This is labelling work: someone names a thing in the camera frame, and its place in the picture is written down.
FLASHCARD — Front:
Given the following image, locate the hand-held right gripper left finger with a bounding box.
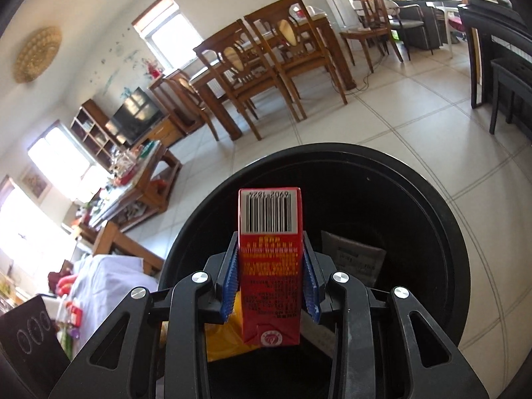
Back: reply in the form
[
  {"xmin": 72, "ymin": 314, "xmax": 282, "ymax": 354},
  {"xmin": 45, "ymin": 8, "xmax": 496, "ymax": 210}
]
[{"xmin": 48, "ymin": 233, "xmax": 242, "ymax": 399}]

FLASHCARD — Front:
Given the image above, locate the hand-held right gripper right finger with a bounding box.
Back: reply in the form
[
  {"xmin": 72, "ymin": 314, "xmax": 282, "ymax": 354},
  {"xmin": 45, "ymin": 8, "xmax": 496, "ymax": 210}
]
[{"xmin": 301, "ymin": 233, "xmax": 489, "ymax": 399}]

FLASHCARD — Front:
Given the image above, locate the red drink carton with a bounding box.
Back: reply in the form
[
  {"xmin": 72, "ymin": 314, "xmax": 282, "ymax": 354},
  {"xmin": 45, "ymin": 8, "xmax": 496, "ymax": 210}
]
[{"xmin": 238, "ymin": 187, "xmax": 304, "ymax": 347}]

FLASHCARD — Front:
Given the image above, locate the black trash bin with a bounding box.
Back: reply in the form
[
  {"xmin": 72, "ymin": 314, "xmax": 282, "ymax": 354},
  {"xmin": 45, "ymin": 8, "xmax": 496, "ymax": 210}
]
[{"xmin": 158, "ymin": 142, "xmax": 472, "ymax": 399}]

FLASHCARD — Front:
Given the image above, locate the grey paper packet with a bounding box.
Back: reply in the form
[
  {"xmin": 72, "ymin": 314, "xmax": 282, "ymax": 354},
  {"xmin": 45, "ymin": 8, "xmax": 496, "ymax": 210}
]
[{"xmin": 320, "ymin": 230, "xmax": 387, "ymax": 287}]

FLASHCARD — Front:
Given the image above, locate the yellow plastic packet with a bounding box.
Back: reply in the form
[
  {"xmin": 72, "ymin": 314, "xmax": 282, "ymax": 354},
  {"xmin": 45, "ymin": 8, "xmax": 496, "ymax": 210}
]
[{"xmin": 205, "ymin": 291, "xmax": 250, "ymax": 362}]

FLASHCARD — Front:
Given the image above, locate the floral purple tablecloth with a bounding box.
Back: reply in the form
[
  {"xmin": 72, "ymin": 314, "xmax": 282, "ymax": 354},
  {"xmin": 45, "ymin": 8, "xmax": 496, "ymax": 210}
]
[{"xmin": 68, "ymin": 253, "xmax": 159, "ymax": 343}]

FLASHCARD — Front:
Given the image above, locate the wooden coffee table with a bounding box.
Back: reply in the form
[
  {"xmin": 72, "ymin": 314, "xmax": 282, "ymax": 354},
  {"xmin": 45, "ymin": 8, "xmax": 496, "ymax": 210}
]
[{"xmin": 79, "ymin": 140, "xmax": 184, "ymax": 233}]

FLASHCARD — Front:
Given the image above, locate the wooden television stand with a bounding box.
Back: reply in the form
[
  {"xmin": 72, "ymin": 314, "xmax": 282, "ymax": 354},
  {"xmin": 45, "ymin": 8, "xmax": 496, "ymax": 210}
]
[{"xmin": 145, "ymin": 114, "xmax": 186, "ymax": 147}]

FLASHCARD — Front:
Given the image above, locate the black flat television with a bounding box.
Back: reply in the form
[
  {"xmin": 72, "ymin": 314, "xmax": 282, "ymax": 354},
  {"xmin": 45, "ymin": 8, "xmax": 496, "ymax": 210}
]
[{"xmin": 105, "ymin": 87, "xmax": 164, "ymax": 146}]

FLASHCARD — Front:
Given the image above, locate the wooden dining chair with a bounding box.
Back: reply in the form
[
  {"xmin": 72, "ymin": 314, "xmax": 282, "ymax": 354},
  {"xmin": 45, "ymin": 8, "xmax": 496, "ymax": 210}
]
[
  {"xmin": 243, "ymin": 0, "xmax": 348, "ymax": 122},
  {"xmin": 148, "ymin": 68, "xmax": 219, "ymax": 142},
  {"xmin": 340, "ymin": 0, "xmax": 405, "ymax": 74},
  {"xmin": 193, "ymin": 19, "xmax": 308, "ymax": 141}
]

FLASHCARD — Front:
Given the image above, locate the wooden bookshelf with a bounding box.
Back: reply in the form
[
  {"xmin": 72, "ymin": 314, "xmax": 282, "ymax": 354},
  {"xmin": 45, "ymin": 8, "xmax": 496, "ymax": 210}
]
[{"xmin": 70, "ymin": 100, "xmax": 125, "ymax": 174}]

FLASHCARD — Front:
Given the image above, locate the large bright window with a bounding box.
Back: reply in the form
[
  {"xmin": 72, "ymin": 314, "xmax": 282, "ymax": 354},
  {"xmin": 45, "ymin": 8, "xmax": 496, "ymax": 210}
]
[{"xmin": 27, "ymin": 122, "xmax": 99, "ymax": 193}]

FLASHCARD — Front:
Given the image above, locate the wooden dining table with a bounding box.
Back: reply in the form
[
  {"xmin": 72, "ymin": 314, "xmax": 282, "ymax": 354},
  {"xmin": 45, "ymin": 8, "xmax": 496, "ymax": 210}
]
[{"xmin": 189, "ymin": 12, "xmax": 357, "ymax": 142}]

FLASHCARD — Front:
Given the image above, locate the small window with red blind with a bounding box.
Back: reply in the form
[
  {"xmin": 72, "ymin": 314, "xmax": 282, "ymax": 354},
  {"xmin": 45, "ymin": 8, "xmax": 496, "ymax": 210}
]
[{"xmin": 132, "ymin": 0, "xmax": 201, "ymax": 70}]

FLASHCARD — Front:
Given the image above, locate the grey armchair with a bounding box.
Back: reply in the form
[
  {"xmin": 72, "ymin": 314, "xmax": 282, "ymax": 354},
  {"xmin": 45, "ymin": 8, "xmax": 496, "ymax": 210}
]
[{"xmin": 388, "ymin": 0, "xmax": 443, "ymax": 62}]

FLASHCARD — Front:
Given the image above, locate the black piano bench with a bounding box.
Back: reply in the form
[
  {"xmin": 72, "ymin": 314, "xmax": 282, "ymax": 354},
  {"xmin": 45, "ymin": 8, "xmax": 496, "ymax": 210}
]
[{"xmin": 489, "ymin": 58, "xmax": 532, "ymax": 136}]

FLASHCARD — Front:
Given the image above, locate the crystal ceiling chandelier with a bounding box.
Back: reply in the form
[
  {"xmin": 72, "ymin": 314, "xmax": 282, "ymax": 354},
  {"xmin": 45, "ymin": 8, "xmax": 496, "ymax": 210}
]
[{"xmin": 14, "ymin": 26, "xmax": 63, "ymax": 84}]

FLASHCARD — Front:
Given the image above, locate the white plastic chair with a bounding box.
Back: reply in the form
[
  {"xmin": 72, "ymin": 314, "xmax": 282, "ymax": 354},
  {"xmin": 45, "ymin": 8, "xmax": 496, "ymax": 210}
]
[{"xmin": 432, "ymin": 2, "xmax": 467, "ymax": 58}]

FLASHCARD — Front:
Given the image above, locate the black upright piano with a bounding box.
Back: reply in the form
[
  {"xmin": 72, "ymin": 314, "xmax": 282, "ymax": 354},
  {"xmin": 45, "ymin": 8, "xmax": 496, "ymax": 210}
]
[{"xmin": 457, "ymin": 0, "xmax": 532, "ymax": 109}]

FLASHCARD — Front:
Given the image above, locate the small framed wall picture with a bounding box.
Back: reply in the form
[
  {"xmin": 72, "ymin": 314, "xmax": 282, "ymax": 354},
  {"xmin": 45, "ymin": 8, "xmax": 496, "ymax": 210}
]
[{"xmin": 19, "ymin": 165, "xmax": 53, "ymax": 201}]

